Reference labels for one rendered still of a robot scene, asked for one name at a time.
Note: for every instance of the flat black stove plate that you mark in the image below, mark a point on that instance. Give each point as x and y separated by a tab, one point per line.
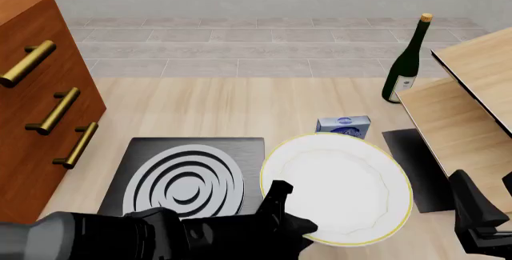
136	152

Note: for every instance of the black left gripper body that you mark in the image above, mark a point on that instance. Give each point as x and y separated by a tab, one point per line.
240	236

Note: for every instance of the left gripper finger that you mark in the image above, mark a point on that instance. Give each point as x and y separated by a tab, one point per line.
277	197
302	226

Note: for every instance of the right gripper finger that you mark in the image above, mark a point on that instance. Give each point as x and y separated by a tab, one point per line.
470	206
509	183

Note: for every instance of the blue printed box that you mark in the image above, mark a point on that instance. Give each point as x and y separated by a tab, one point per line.
340	123

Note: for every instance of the pale wooden shelf unit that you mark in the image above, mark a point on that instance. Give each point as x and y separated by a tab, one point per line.
452	122

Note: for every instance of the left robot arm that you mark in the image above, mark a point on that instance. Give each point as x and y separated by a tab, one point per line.
100	236

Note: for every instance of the dark green wine bottle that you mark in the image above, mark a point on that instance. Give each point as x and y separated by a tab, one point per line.
404	68

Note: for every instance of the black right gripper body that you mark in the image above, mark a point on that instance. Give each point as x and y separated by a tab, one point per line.
488	240

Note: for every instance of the white plate with yellow rim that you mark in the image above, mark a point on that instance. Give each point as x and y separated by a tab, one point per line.
340	188

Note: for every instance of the wooden cabinet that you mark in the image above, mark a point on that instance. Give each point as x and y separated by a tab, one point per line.
28	140

